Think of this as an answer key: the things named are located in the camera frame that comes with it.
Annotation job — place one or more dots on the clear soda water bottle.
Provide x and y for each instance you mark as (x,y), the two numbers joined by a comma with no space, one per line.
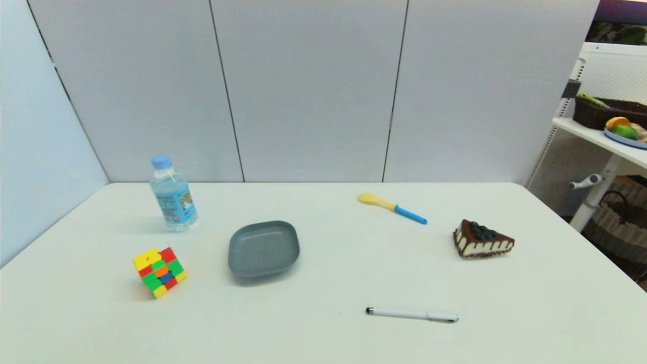
(174,202)

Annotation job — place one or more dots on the white shelf rack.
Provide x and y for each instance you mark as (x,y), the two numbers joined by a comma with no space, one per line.
(606,146)

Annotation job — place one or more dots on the grey square plate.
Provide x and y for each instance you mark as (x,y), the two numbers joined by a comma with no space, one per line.
(263,248)

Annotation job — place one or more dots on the green fruit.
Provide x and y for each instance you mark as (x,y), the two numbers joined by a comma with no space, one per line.
(626,132)

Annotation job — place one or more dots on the white pen with black tip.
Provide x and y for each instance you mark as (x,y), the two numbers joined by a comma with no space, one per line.
(404,314)

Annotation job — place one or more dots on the light blue plate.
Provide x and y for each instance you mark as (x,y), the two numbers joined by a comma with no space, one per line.
(627,141)

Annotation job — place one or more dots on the dark screen with green picture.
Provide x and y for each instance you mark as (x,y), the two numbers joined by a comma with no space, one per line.
(619,30)

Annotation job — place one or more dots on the chocolate cake slice with blueberries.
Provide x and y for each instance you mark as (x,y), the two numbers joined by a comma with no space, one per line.
(480,244)

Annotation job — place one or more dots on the orange fruit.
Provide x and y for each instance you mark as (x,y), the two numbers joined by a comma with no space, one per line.
(617,122)

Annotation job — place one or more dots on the dark wicker basket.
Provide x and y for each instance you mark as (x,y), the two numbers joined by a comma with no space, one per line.
(591,117)

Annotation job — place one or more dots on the multicoloured puzzle cube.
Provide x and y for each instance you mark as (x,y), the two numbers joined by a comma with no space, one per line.
(159,272)

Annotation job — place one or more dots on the green vegetable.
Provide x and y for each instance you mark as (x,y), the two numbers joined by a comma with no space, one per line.
(590,98)

